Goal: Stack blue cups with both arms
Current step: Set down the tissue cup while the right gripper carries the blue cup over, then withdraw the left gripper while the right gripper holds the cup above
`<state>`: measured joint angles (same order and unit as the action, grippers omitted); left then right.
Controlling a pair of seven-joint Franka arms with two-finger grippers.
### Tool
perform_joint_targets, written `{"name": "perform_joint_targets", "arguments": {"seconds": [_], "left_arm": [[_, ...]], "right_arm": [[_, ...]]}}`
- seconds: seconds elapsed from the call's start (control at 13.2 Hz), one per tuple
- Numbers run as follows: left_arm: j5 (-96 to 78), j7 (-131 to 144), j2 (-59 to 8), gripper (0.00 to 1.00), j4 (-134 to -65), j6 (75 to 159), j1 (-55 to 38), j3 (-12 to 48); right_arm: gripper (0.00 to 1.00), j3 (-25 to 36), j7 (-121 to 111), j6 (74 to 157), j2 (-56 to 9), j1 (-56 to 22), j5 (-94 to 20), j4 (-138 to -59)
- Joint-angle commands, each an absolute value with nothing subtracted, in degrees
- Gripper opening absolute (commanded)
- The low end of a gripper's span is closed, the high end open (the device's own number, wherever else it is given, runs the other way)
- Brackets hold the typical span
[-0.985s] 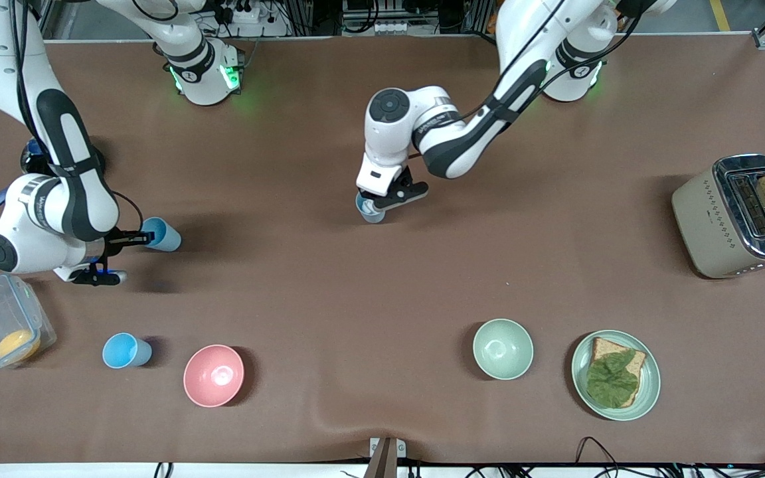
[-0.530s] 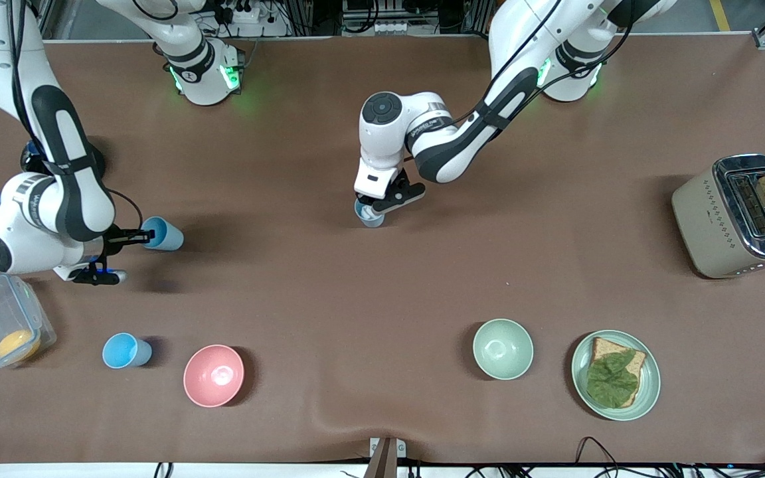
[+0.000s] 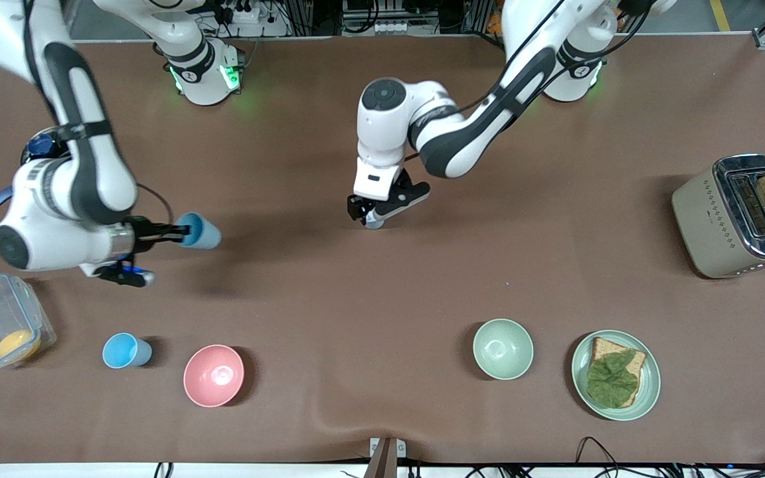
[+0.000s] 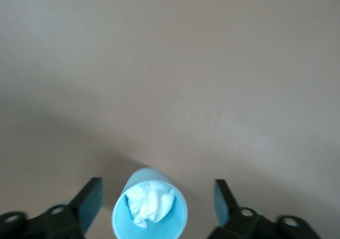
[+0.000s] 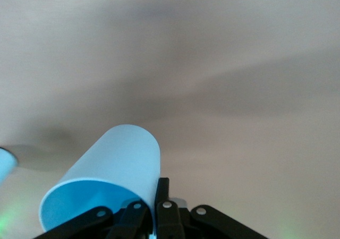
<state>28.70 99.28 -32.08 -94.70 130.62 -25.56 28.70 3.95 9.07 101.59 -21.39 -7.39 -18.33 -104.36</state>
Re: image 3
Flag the yellow round fruit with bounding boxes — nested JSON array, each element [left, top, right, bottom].
[[0, 329, 41, 362]]

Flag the black looped cable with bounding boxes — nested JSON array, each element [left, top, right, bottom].
[[574, 436, 629, 478]]

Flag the green plate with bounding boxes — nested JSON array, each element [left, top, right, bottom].
[[570, 330, 661, 422]]

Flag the green bowl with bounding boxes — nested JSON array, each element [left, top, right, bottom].
[[473, 319, 535, 381]]

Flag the pink bowl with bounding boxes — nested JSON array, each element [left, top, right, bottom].
[[183, 344, 246, 408]]

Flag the glass lid with blue knob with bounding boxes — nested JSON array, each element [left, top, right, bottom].
[[21, 129, 71, 163]]

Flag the beige metal toaster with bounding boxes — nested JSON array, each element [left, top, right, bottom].
[[671, 154, 765, 279]]

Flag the metal table edge bracket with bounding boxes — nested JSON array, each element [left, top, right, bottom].
[[369, 437, 406, 478]]

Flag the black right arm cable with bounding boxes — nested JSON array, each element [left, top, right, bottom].
[[135, 183, 175, 226]]

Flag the brown bread slice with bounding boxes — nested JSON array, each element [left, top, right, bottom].
[[587, 337, 648, 408]]

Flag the green lettuce leaf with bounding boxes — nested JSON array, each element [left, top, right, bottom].
[[586, 351, 642, 408]]

